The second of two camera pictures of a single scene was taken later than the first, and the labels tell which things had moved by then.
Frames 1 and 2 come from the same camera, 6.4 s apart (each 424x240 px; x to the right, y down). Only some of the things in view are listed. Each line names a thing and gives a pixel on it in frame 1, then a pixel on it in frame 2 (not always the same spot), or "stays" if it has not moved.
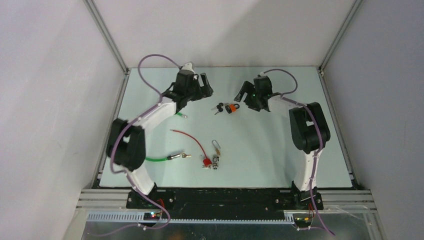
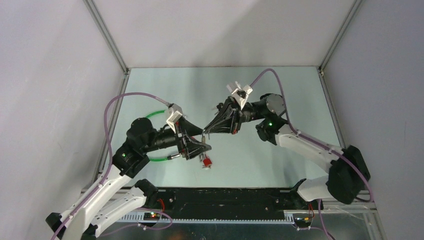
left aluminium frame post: (99, 21) stays
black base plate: (220, 203) stays
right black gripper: (247, 87) to (228, 120)
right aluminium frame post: (355, 6) stays
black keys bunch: (219, 107) stays
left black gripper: (203, 92) to (190, 148)
